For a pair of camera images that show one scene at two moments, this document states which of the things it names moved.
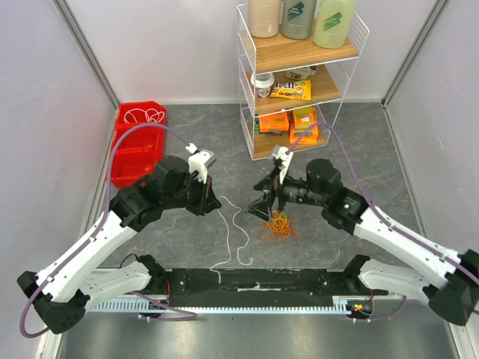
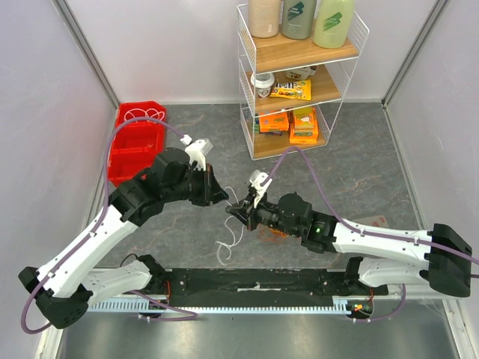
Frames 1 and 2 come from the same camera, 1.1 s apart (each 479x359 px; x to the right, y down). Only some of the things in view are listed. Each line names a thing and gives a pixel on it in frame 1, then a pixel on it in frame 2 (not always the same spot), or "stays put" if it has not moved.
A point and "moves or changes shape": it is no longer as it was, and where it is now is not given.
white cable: [212, 268] moves or changes shape
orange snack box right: [303, 118] stays put
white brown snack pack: [301, 73] stays put
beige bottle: [263, 18] stays put
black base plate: [259, 287] stays put
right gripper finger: [263, 209] to [240, 213]
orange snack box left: [274, 123] stays put
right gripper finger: [266, 184] to [245, 204]
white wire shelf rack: [290, 90] stays put
